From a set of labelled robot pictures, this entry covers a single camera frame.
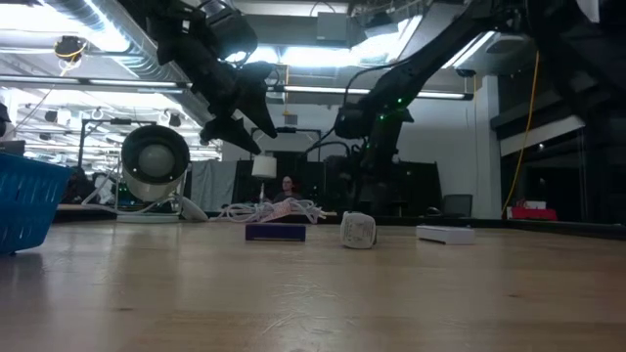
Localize long LED light bar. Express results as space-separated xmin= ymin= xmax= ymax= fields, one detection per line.
xmin=0 ymin=72 xmax=474 ymax=102

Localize blue plastic basket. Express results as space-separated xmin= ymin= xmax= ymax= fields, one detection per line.
xmin=0 ymin=152 xmax=73 ymax=256

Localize grey curtain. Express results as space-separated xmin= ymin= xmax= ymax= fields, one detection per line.
xmin=190 ymin=159 xmax=239 ymax=213

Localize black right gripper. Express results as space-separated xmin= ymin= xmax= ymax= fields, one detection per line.
xmin=361 ymin=106 xmax=415 ymax=168

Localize yellow cable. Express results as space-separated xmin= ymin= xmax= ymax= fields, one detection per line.
xmin=501 ymin=48 xmax=542 ymax=219

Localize white coiled cable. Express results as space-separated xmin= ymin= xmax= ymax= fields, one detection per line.
xmin=214 ymin=197 xmax=328 ymax=225

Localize black metal frame stand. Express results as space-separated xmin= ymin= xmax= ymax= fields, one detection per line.
xmin=249 ymin=126 xmax=323 ymax=162

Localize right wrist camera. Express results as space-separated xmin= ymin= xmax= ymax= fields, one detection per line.
xmin=334 ymin=104 xmax=376 ymax=142

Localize white camera with cable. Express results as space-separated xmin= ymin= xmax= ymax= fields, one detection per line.
xmin=115 ymin=124 xmax=193 ymax=225

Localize ceiling cable reel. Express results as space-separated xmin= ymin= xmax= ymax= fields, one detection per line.
xmin=53 ymin=34 xmax=90 ymax=77

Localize table lamp with white shade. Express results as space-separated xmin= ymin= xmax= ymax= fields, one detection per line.
xmin=251 ymin=154 xmax=278 ymax=204

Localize red box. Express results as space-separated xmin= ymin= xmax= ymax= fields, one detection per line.
xmin=506 ymin=199 xmax=559 ymax=222

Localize person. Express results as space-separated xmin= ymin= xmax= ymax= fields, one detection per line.
xmin=271 ymin=175 xmax=305 ymax=204

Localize blue digital clock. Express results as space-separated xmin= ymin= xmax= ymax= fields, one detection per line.
xmin=245 ymin=223 xmax=307 ymax=243

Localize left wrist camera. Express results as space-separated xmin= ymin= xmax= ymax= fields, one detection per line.
xmin=202 ymin=3 xmax=259 ymax=63

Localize grey ceiling box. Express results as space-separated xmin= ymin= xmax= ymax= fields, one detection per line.
xmin=316 ymin=11 xmax=350 ymax=43

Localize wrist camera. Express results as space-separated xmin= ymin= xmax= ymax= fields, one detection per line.
xmin=334 ymin=104 xmax=376 ymax=142
xmin=202 ymin=3 xmax=259 ymax=63

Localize white oval lamp switch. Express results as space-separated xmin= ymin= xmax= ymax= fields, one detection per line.
xmin=179 ymin=195 xmax=210 ymax=223

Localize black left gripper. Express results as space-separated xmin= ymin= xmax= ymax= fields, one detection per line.
xmin=188 ymin=46 xmax=279 ymax=155

